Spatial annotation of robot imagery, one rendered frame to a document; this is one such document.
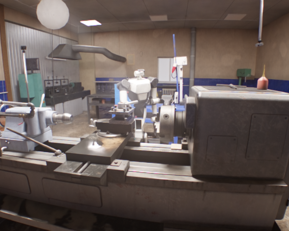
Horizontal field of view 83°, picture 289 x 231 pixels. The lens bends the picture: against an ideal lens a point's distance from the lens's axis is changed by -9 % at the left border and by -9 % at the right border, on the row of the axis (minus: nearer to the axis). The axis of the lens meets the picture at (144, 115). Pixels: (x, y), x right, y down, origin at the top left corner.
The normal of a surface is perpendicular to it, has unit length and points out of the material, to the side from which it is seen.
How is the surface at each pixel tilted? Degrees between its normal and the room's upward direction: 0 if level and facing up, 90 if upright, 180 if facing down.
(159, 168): 0
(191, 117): 90
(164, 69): 90
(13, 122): 71
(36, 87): 90
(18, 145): 90
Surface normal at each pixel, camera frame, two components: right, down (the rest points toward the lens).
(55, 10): 0.51, 0.47
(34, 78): -0.18, 0.22
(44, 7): 0.17, 0.44
